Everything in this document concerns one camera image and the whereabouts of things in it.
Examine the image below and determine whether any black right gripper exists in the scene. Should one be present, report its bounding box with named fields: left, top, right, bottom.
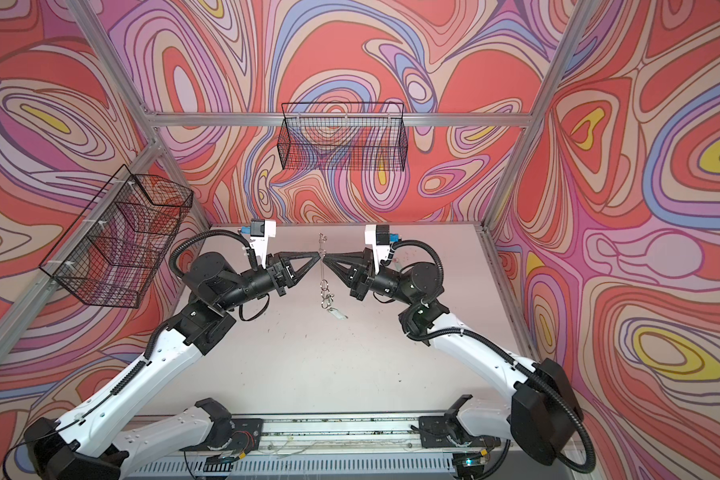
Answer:
left=323, top=249, right=416, bottom=306

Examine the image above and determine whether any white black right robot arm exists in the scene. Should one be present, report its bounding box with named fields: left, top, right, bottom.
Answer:
left=323, top=240, right=597, bottom=474

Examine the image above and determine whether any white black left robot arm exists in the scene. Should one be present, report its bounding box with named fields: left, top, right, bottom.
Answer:
left=21, top=230, right=320, bottom=479

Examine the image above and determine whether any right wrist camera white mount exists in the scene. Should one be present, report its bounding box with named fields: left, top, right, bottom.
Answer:
left=364, top=224, right=400, bottom=272

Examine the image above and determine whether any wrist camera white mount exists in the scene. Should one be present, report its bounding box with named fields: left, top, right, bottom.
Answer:
left=364, top=224, right=400, bottom=272
left=240, top=220, right=277, bottom=267

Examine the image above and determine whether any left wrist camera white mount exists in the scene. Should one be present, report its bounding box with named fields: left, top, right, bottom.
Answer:
left=240, top=220, right=277, bottom=267

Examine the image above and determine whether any black wire basket back wall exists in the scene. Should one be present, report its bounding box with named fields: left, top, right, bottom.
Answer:
left=277, top=101, right=408, bottom=172

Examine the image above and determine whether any black wire basket wall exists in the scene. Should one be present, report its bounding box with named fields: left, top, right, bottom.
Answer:
left=277, top=101, right=408, bottom=172
left=39, top=166, right=194, bottom=309

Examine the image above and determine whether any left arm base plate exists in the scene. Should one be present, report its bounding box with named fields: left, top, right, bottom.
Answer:
left=183, top=418, right=264, bottom=454

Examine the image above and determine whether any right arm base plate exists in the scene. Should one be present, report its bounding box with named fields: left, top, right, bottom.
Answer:
left=410, top=415, right=503, bottom=450

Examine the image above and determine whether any black wire basket left wall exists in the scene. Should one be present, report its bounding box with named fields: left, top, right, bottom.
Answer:
left=39, top=166, right=194, bottom=309

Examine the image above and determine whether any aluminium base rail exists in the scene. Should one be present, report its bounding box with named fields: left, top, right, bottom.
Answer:
left=77, top=410, right=601, bottom=480

